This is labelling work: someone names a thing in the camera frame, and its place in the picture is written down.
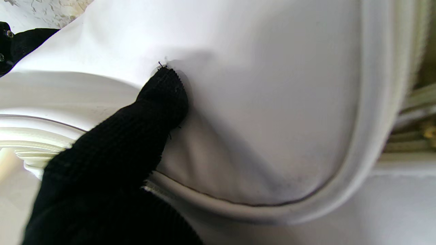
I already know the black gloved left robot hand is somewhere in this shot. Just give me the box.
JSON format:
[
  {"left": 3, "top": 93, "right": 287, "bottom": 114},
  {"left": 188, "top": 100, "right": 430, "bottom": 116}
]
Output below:
[{"left": 21, "top": 66, "right": 204, "bottom": 245}]

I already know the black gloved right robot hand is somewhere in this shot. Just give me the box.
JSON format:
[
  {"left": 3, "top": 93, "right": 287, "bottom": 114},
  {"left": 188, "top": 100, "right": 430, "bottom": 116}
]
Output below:
[{"left": 0, "top": 21, "right": 60, "bottom": 77}]

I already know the cream fabric cosmetics bag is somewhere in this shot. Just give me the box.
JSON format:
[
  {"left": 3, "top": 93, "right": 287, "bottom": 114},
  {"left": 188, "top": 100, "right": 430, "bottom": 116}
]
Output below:
[{"left": 0, "top": 0, "right": 436, "bottom": 245}]

